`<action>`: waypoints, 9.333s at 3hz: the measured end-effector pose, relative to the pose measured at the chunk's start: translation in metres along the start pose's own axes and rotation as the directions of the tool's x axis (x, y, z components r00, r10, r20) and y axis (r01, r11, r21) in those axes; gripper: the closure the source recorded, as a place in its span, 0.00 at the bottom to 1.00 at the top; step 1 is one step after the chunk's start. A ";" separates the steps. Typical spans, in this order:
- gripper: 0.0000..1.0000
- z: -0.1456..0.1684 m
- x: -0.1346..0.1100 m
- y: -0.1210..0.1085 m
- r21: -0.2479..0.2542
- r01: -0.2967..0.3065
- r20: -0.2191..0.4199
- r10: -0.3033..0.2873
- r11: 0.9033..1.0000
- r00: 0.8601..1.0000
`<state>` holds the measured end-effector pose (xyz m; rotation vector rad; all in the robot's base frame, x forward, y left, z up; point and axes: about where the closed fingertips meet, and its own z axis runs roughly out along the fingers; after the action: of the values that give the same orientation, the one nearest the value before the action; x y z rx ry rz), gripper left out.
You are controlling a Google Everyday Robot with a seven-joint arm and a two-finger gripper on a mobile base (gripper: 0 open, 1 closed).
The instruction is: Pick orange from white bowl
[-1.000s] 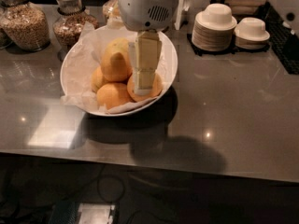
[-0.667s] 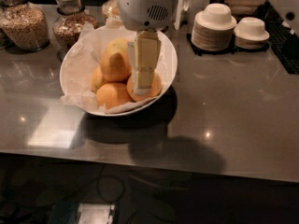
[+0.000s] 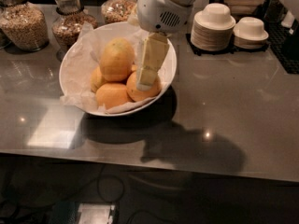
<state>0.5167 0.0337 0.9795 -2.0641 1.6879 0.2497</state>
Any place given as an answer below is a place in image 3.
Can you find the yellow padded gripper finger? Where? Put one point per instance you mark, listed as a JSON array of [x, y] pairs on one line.
[[153, 52]]

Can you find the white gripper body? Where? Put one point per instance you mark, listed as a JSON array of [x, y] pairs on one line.
[[159, 11]]

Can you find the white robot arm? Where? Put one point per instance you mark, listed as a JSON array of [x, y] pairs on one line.
[[160, 18]]

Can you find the middle hidden orange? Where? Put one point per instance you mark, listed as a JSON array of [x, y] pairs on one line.
[[134, 68]]

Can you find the white ceramic bowl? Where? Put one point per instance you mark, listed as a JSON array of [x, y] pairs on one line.
[[169, 66]]

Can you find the white paper bowl liner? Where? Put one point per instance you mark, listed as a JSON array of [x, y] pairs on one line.
[[81, 62]]

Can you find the right glass cereal jar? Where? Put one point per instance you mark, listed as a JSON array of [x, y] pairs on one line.
[[117, 10]]

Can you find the tall stack paper bowls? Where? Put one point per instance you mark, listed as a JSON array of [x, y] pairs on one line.
[[212, 27]]

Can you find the black rubber mat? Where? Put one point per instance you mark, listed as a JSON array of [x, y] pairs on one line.
[[230, 49]]

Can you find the middle glass granola jar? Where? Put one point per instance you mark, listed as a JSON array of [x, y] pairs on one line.
[[69, 24]]

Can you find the short stack paper bowls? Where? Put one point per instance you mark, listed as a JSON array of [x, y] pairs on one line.
[[249, 33]]

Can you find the large glass cereal jar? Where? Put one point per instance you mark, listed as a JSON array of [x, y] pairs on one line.
[[24, 24]]

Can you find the grey device under table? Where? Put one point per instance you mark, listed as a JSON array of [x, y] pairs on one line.
[[84, 213]]

